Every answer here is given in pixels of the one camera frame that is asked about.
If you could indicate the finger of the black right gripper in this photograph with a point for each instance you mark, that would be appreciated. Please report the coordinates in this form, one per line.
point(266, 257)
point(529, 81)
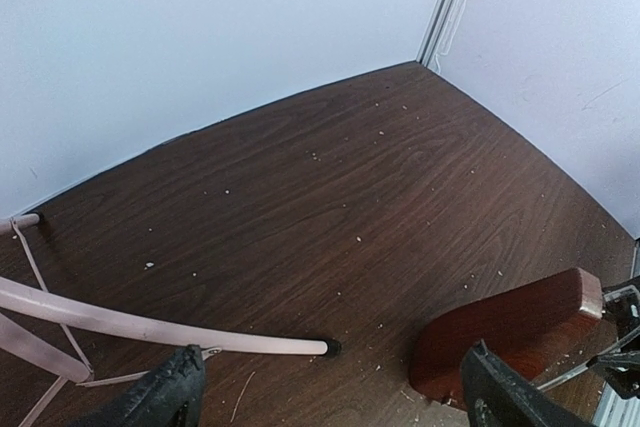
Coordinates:
point(620, 370)
point(621, 308)

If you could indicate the clear plastic metronome cover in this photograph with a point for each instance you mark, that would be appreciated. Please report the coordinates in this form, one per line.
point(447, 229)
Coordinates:
point(629, 342)

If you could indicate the dark red wooden metronome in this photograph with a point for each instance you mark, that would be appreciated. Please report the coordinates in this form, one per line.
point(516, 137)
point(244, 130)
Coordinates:
point(528, 327)

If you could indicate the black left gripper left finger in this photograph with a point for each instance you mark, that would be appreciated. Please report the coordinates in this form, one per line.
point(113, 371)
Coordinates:
point(169, 395)

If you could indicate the pink music stand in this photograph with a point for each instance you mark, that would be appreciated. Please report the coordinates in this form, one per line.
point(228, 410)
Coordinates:
point(46, 306)

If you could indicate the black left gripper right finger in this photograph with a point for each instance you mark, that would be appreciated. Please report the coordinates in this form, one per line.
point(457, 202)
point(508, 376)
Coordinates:
point(496, 395)

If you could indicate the right aluminium corner post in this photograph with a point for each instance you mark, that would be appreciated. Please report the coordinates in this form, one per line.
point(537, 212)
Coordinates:
point(438, 38)

